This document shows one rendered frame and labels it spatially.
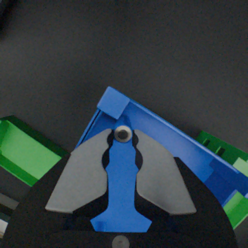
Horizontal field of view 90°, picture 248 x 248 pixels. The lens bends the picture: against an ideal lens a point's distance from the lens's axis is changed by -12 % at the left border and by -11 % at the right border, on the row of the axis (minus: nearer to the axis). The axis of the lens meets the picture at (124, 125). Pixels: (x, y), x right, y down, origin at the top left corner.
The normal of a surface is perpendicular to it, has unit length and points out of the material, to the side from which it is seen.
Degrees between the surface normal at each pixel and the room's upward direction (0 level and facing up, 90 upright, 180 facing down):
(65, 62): 0
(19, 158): 0
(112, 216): 0
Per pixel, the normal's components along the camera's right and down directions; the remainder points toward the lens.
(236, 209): -0.85, -0.51
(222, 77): 0.00, 0.22
